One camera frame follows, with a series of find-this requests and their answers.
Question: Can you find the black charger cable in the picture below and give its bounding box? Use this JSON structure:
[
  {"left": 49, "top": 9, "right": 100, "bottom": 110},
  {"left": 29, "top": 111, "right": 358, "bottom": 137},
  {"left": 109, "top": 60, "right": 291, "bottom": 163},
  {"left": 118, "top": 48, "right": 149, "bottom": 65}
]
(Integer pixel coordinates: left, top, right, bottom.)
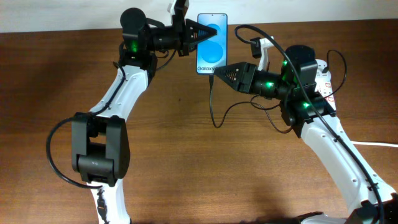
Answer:
[{"left": 208, "top": 73, "right": 295, "bottom": 134}]

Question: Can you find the blue Galaxy smartphone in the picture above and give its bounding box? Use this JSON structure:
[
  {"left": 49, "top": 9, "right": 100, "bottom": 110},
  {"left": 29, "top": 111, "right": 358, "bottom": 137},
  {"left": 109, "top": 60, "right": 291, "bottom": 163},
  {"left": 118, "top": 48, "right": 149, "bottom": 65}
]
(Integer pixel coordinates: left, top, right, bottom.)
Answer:
[{"left": 196, "top": 13, "right": 228, "bottom": 75}]

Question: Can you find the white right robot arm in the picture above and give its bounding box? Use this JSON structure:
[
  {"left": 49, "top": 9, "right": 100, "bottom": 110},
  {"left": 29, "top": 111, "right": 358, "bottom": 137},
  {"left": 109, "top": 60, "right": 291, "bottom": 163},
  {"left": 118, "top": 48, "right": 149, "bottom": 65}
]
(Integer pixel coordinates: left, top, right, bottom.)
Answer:
[{"left": 214, "top": 45, "right": 397, "bottom": 223}]

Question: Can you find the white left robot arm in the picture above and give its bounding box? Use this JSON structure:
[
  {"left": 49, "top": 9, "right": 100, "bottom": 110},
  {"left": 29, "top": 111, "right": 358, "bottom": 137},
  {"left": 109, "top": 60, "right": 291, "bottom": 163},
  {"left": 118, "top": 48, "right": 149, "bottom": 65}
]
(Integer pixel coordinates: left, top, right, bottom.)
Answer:
[{"left": 72, "top": 7, "right": 217, "bottom": 223}]

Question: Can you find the black charger plug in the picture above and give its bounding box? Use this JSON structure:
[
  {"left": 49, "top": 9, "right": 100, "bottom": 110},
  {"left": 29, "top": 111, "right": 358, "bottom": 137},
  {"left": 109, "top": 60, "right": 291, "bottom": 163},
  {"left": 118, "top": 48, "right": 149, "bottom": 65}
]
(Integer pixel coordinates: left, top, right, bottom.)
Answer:
[{"left": 322, "top": 66, "right": 330, "bottom": 75}]

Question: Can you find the white power strip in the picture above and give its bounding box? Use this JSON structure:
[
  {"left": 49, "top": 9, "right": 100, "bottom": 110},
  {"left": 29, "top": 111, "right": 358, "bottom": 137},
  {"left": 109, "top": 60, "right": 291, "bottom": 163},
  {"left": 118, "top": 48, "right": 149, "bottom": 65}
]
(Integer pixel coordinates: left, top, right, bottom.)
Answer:
[{"left": 315, "top": 59, "right": 336, "bottom": 110}]

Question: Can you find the white power strip cord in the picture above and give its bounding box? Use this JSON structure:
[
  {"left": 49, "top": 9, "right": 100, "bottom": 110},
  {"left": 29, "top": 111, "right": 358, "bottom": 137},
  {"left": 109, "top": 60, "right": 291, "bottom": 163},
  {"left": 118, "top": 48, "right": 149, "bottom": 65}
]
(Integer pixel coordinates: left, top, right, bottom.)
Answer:
[{"left": 350, "top": 140, "right": 398, "bottom": 148}]

